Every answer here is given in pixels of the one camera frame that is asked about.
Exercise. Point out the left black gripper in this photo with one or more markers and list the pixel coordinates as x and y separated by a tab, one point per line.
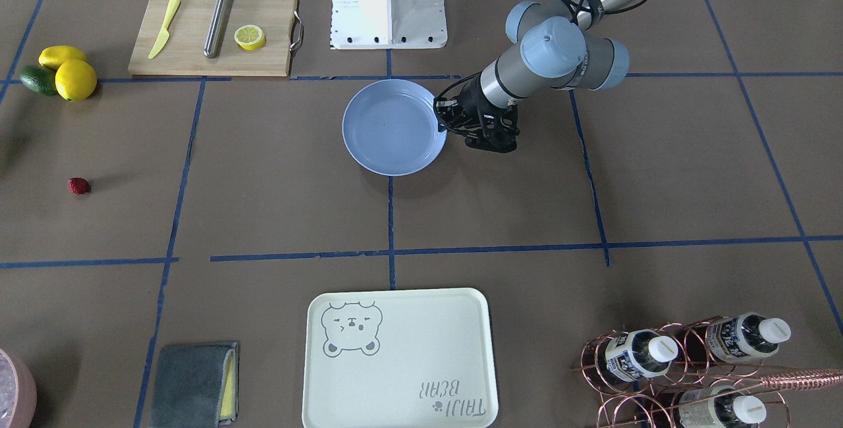
469	105

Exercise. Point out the yellow lemon back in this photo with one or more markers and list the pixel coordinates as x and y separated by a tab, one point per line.
55	56

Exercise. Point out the drink bottle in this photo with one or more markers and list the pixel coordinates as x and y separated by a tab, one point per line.
631	357
744	338
719	407

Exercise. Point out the pink bowl with ice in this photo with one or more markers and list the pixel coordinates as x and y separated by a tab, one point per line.
19	392

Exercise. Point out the blue plate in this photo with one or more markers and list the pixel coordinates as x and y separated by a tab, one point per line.
389	127

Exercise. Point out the copper wire bottle rack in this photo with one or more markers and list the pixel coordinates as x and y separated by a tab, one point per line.
651	402

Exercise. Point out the yellow plastic knife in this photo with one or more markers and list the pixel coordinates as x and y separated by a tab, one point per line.
164	34

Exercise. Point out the steel knife sharpener rod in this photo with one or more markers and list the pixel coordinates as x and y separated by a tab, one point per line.
213	41

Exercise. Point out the red strawberry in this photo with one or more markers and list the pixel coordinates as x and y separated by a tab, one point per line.
79	186

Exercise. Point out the drink bottle far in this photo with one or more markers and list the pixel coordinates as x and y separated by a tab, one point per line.
744	338

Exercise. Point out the yellow lemon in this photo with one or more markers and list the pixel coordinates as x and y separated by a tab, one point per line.
75	80
55	56

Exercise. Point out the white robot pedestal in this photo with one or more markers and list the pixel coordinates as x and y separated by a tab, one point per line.
388	24

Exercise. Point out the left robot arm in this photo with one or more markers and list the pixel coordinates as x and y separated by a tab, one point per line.
551	48

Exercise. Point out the drink bottle near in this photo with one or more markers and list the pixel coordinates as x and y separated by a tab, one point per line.
719	407

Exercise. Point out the cream bear tray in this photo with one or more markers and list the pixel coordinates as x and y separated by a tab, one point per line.
400	358

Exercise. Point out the lemon half slice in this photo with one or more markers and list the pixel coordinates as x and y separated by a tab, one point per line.
250	37

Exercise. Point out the yellow lemon front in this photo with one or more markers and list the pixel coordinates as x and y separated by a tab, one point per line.
75	80

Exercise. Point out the green avocado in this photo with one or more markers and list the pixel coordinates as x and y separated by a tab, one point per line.
39	79

